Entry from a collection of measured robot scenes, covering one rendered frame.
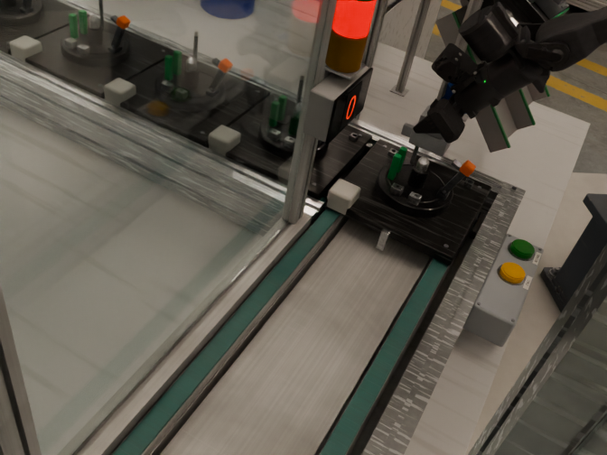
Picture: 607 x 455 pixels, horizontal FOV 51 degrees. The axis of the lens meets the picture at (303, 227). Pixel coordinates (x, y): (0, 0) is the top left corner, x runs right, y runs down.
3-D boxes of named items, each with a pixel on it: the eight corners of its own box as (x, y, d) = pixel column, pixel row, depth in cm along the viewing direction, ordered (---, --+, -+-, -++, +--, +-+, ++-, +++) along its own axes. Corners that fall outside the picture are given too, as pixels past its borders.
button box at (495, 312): (531, 272, 117) (545, 247, 113) (501, 348, 102) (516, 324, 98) (495, 255, 119) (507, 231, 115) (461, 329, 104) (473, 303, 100)
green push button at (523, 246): (532, 253, 113) (536, 245, 112) (527, 265, 110) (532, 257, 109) (511, 243, 114) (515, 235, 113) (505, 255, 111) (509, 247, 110)
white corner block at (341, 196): (357, 204, 116) (362, 187, 113) (346, 218, 112) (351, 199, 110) (334, 193, 117) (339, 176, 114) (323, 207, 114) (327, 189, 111)
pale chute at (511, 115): (516, 129, 137) (536, 124, 133) (490, 153, 128) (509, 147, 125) (465, 4, 131) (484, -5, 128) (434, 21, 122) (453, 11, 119)
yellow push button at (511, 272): (523, 276, 108) (527, 268, 107) (518, 291, 105) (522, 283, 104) (500, 265, 109) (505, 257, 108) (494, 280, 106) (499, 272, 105)
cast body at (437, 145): (450, 145, 111) (462, 111, 106) (442, 157, 108) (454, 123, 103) (406, 127, 113) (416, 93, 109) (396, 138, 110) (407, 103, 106)
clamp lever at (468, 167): (450, 191, 115) (477, 166, 109) (446, 198, 113) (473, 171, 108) (434, 179, 115) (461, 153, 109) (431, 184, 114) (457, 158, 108)
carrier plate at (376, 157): (488, 194, 124) (492, 186, 123) (449, 266, 107) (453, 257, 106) (377, 146, 130) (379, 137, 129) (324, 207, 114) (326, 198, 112)
